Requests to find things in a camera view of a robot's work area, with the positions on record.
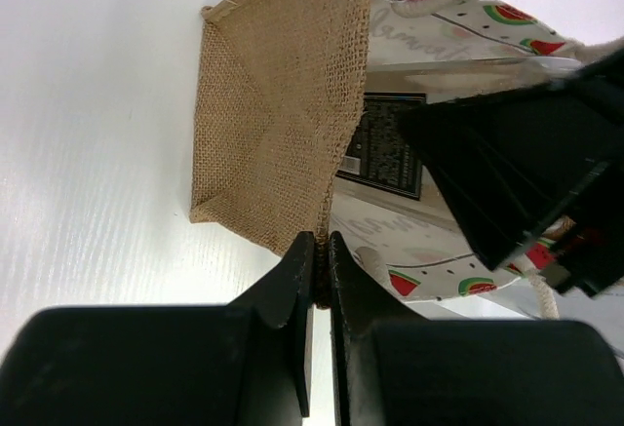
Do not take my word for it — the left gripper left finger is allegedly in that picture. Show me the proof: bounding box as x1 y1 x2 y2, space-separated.
1 232 315 425

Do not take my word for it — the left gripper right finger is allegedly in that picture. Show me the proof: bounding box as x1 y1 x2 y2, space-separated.
329 233 623 426

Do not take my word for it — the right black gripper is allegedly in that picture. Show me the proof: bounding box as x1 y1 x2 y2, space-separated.
399 51 623 296

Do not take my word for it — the clear bottle grey cap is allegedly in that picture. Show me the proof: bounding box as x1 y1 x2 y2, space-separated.
337 56 581 201

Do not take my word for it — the burlap watermelon print bag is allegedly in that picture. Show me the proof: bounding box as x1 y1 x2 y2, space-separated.
190 0 623 318

